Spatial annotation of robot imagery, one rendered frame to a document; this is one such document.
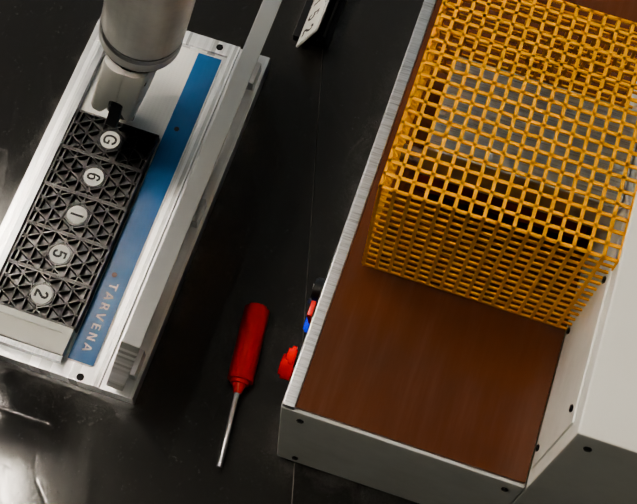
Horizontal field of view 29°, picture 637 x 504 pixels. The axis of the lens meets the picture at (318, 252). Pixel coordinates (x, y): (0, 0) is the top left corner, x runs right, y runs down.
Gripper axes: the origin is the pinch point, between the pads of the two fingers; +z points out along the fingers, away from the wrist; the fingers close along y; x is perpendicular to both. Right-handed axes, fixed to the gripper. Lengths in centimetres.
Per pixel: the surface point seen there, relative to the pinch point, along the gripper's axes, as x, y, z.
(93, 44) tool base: -6.3, -7.3, 3.9
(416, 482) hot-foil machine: 41, 32, -13
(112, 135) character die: 0.2, 3.6, 1.5
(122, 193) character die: 3.8, 9.6, 1.4
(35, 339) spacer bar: 1.6, 28.7, 1.1
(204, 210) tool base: 12.8, 8.4, -0.1
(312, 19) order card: 16.1, -18.5, -2.2
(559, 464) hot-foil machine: 47, 32, -35
